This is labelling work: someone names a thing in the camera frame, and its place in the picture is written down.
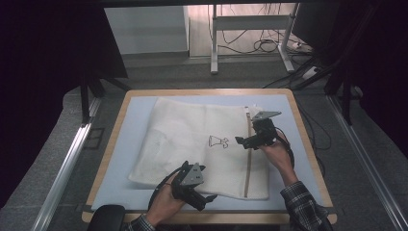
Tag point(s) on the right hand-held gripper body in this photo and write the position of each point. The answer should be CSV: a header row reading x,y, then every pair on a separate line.
x,y
263,130

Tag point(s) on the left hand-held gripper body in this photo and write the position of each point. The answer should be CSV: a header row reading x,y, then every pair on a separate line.
x,y
187,186

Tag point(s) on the white mesh laundry bag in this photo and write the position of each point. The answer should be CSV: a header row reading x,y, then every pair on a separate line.
x,y
198,147

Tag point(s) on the person's right hand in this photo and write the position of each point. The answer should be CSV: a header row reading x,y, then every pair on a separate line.
x,y
277,154

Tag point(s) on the person's left hand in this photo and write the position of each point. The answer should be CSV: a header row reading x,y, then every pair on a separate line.
x,y
163,203

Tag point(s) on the wooden table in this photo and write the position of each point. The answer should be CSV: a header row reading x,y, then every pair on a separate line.
x,y
208,91

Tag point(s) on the white power strip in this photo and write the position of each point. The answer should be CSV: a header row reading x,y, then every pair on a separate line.
x,y
309,73

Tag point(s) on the light blue table mat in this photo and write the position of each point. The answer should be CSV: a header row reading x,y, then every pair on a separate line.
x,y
128,128

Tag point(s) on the black rounded pad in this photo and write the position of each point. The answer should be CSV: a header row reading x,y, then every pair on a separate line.
x,y
106,218

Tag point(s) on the black metal stand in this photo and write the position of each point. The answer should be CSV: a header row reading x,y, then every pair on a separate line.
x,y
88,93
344,86

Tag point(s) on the dark floor vent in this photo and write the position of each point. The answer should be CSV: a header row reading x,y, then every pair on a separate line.
x,y
94,138

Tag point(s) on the black curtain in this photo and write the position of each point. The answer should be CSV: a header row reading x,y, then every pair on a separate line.
x,y
381,64
41,80

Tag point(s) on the white cabinet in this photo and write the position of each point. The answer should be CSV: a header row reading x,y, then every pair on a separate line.
x,y
146,30

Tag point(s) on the white desk frame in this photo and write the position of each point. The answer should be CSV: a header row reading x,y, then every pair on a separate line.
x,y
251,22

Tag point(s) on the aluminium floor rail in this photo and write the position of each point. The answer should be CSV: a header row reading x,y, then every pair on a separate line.
x,y
65,166
365,163

